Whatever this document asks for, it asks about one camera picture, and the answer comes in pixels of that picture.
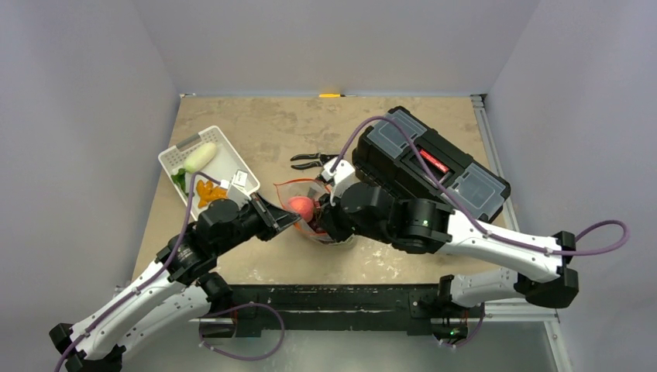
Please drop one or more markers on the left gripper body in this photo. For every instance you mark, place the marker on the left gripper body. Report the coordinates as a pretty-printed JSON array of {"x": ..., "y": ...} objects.
[{"x": 257, "y": 219}]

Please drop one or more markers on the orange toy pepper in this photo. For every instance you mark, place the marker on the orange toy pepper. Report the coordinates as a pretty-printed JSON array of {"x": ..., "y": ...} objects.
[{"x": 208, "y": 192}]

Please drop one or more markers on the white plastic basket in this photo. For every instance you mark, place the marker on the white plastic basket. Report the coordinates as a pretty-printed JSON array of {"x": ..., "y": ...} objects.
[{"x": 205, "y": 166}]

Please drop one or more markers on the black pliers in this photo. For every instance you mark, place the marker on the black pliers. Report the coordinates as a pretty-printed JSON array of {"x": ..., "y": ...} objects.
[{"x": 311, "y": 160}]

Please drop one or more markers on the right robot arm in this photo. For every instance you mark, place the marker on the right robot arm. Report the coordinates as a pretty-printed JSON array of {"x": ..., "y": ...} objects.
[{"x": 530, "y": 267}]

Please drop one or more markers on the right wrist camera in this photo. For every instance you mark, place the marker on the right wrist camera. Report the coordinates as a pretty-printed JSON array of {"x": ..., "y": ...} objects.
[{"x": 340, "y": 175}]

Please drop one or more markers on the white toy radish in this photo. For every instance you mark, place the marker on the white toy radish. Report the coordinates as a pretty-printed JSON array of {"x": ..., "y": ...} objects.
[{"x": 200, "y": 157}]

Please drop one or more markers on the black plastic toolbox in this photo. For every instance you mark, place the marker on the black plastic toolbox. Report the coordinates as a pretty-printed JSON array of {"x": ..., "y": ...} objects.
[{"x": 383, "y": 157}]

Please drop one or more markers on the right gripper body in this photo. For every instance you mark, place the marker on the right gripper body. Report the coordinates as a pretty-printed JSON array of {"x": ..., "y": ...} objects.
[{"x": 325, "y": 215}]

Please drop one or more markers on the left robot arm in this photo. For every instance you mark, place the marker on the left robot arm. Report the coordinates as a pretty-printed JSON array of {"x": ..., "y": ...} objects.
[{"x": 179, "y": 284}]

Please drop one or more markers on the clear zip top bag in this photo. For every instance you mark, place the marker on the clear zip top bag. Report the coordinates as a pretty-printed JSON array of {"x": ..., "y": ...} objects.
[{"x": 313, "y": 189}]

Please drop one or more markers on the green toy leaf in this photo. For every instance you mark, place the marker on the green toy leaf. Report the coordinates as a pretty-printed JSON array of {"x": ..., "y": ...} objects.
[{"x": 179, "y": 180}]

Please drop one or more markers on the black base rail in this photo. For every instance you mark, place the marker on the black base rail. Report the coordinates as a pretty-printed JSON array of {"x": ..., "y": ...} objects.
[{"x": 416, "y": 309}]

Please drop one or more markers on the toy peach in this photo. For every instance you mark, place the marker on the toy peach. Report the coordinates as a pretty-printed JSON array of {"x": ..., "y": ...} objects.
[{"x": 304, "y": 206}]

